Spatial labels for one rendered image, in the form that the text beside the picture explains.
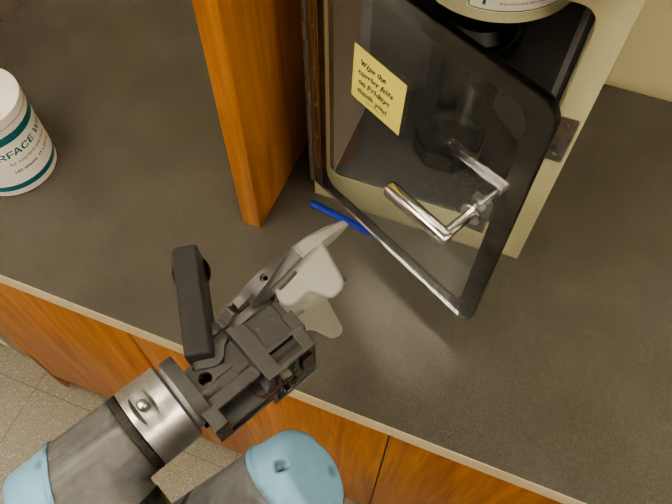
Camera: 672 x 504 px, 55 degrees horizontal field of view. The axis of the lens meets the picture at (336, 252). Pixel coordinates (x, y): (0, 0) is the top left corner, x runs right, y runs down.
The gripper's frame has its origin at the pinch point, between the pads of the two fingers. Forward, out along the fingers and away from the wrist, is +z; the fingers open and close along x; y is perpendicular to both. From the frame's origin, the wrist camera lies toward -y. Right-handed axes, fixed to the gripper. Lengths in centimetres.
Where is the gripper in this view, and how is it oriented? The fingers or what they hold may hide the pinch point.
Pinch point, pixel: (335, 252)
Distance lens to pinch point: 64.0
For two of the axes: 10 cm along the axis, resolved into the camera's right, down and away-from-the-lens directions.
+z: 7.5, -5.7, 3.3
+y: 6.6, 6.5, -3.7
